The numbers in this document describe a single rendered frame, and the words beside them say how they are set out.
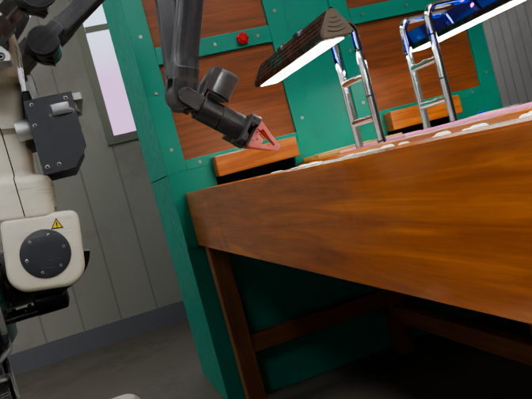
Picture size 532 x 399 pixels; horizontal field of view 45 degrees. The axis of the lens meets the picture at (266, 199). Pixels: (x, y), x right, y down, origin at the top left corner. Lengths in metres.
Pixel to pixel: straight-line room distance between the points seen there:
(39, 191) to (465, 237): 0.99
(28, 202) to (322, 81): 1.32
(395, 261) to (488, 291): 0.19
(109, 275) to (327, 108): 2.04
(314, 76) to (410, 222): 1.69
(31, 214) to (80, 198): 2.54
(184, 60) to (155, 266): 2.70
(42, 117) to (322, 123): 1.23
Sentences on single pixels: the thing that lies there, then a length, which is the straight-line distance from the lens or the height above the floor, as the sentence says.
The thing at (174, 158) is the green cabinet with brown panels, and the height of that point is 0.89.
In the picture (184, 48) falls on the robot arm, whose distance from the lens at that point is 1.45.
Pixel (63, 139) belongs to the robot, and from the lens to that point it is 1.45.
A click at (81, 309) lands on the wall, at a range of 4.03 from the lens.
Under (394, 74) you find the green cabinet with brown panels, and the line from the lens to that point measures 2.57.
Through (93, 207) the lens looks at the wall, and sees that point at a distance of 4.00.
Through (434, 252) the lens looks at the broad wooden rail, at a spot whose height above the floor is 0.64.
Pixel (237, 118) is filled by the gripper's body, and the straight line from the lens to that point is 1.47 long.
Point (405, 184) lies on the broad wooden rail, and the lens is 0.77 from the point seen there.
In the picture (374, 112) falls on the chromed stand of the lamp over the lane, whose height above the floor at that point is 0.85.
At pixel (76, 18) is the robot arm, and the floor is 1.28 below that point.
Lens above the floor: 0.78
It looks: 3 degrees down
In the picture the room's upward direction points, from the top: 15 degrees counter-clockwise
